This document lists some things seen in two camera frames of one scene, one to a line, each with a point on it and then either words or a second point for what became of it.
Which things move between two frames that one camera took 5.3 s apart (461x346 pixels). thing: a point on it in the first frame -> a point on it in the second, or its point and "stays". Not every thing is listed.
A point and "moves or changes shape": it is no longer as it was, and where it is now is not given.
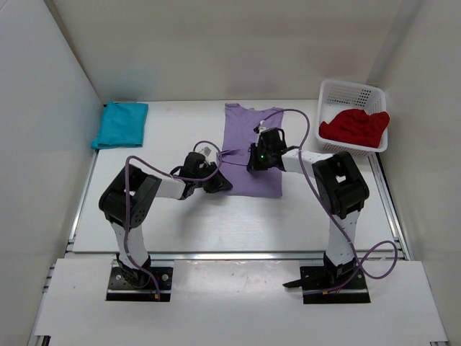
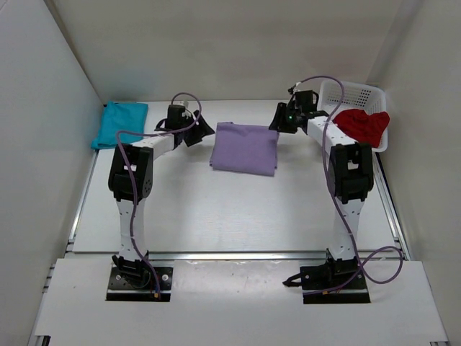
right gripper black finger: [253, 162] -> [279, 120]
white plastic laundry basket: [334, 97] stays
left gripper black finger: [219, 182] -> [199, 131]
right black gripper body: [265, 161] -> [292, 116]
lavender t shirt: [239, 134] moves or changes shape
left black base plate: [119, 288] stays
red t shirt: [356, 127] stays
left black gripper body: [208, 170] -> [188, 122]
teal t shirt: [122, 125] stays
